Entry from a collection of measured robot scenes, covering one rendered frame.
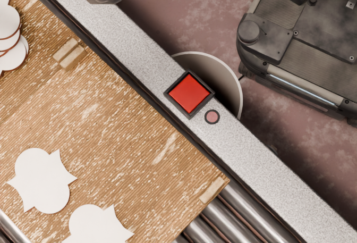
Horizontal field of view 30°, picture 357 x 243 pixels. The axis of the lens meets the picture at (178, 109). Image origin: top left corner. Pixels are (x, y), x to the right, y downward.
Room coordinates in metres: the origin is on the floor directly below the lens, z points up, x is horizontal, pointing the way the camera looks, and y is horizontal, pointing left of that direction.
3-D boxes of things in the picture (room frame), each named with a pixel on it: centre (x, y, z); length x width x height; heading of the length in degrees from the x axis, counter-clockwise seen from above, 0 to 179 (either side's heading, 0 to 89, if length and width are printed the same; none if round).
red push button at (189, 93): (0.41, -0.03, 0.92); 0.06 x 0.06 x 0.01; 35
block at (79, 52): (0.52, 0.19, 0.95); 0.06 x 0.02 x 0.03; 126
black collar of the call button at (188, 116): (0.41, -0.03, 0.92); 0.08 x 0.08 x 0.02; 35
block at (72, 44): (0.54, 0.20, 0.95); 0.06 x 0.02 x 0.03; 126
